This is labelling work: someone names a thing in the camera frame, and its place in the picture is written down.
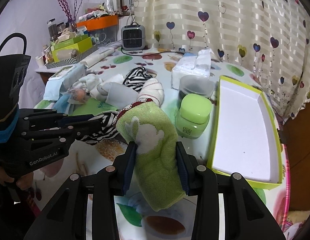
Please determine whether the black white striped sock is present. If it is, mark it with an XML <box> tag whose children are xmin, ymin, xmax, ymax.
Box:
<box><xmin>80</xmin><ymin>99</ymin><xmax>153</xmax><ymax>145</ymax></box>

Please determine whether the grey white sock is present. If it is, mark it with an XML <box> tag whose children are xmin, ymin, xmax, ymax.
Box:
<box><xmin>90</xmin><ymin>74</ymin><xmax>139</xmax><ymax>109</ymax></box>

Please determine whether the green rabbit towel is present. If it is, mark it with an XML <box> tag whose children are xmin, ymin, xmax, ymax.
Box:
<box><xmin>114</xmin><ymin>99</ymin><xmax>185</xmax><ymax>211</ymax></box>

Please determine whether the blue face mask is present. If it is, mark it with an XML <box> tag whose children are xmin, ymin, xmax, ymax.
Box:
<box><xmin>53</xmin><ymin>93</ymin><xmax>75</xmax><ymax>115</ymax></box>

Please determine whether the green cleaning cloth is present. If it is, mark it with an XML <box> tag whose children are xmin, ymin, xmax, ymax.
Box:
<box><xmin>72</xmin><ymin>98</ymin><xmax>117</xmax><ymax>116</ymax></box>

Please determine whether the person's left hand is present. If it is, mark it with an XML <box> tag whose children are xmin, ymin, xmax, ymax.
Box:
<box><xmin>0</xmin><ymin>167</ymin><xmax>34</xmax><ymax>190</ymax></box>

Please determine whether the wet wipes pack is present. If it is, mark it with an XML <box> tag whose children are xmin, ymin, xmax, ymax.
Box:
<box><xmin>43</xmin><ymin>63</ymin><xmax>86</xmax><ymax>101</ymax></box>

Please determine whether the white knotted cloth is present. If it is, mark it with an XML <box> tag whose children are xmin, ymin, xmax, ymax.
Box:
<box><xmin>73</xmin><ymin>74</ymin><xmax>103</xmax><ymax>101</ymax></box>

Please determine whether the chevron patterned tray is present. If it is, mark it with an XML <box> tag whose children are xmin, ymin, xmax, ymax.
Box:
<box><xmin>44</xmin><ymin>46</ymin><xmax>99</xmax><ymax>69</ymax></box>

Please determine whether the white green-rimmed tray box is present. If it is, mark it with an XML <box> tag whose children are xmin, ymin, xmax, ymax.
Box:
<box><xmin>207</xmin><ymin>76</ymin><xmax>282</xmax><ymax>190</ymax></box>

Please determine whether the green cream jar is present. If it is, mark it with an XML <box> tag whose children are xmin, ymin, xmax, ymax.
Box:
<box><xmin>175</xmin><ymin>94</ymin><xmax>212</xmax><ymax>139</ymax></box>

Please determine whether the green cardboard box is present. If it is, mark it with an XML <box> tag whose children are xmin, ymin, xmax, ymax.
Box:
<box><xmin>52</xmin><ymin>35</ymin><xmax>93</xmax><ymax>62</ymax></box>

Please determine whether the rolled black white sock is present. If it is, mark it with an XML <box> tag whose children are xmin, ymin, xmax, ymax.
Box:
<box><xmin>123</xmin><ymin>67</ymin><xmax>152</xmax><ymax>93</ymax></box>

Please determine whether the cream rolled sock red stripe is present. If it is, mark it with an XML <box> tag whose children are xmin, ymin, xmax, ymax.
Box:
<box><xmin>138</xmin><ymin>78</ymin><xmax>165</xmax><ymax>107</ymax></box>

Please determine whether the pink hoop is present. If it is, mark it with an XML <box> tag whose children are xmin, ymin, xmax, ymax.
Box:
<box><xmin>278</xmin><ymin>130</ymin><xmax>291</xmax><ymax>232</ymax></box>

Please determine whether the clear lidded dark jar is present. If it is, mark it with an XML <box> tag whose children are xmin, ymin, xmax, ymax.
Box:
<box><xmin>177</xmin><ymin>75</ymin><xmax>215</xmax><ymax>107</ymax></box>

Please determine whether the grey mini heater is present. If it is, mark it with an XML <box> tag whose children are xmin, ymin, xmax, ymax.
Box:
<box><xmin>121</xmin><ymin>23</ymin><xmax>146</xmax><ymax>50</ymax></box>

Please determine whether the orange plastic bin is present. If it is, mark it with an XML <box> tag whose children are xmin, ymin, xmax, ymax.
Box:
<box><xmin>76</xmin><ymin>15</ymin><xmax>119</xmax><ymax>31</ymax></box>

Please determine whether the white tissue pack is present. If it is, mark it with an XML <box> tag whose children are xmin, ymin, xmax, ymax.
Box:
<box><xmin>171</xmin><ymin>49</ymin><xmax>213</xmax><ymax>90</ymax></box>

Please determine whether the heart patterned curtain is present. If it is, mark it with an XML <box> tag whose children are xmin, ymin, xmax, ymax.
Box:
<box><xmin>134</xmin><ymin>0</ymin><xmax>310</xmax><ymax>118</ymax></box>

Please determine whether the black left camera box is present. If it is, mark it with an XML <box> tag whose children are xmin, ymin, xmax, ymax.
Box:
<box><xmin>0</xmin><ymin>33</ymin><xmax>31</xmax><ymax>131</ymax></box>

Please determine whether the black heater cable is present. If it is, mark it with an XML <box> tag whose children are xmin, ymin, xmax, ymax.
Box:
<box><xmin>121</xmin><ymin>48</ymin><xmax>187</xmax><ymax>55</ymax></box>

